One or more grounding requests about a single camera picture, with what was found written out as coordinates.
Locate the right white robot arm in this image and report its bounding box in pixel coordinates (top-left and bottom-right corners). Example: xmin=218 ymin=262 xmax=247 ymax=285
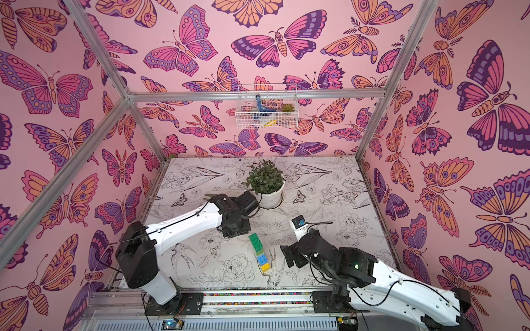
xmin=281 ymin=215 xmax=474 ymax=330

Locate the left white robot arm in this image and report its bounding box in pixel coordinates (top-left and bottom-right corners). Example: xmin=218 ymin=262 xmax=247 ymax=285
xmin=115 ymin=190 xmax=259 ymax=306

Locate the blue lego brick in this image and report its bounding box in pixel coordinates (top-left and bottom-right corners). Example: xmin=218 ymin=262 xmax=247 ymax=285
xmin=257 ymin=253 xmax=269 ymax=266

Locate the potted green plant white pot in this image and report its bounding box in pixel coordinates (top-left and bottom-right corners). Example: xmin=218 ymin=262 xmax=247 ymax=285
xmin=245 ymin=159 xmax=285 ymax=210

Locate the yellow lego brick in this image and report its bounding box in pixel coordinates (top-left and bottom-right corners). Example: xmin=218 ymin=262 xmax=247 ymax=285
xmin=260 ymin=263 xmax=271 ymax=273

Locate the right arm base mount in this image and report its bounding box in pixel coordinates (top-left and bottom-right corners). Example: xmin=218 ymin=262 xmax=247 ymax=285
xmin=309 ymin=285 xmax=369 ymax=313

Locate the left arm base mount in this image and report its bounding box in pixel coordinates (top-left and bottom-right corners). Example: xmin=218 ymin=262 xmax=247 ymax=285
xmin=146 ymin=292 xmax=204 ymax=316

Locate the white wire basket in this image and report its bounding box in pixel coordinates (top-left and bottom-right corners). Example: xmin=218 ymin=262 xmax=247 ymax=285
xmin=234 ymin=84 xmax=300 ymax=130

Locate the blue toy in basket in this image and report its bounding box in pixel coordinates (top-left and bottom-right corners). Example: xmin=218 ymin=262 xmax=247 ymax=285
xmin=254 ymin=95 xmax=276 ymax=119

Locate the dark green lego brick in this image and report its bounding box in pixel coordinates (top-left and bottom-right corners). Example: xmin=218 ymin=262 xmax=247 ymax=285
xmin=248 ymin=233 xmax=264 ymax=256

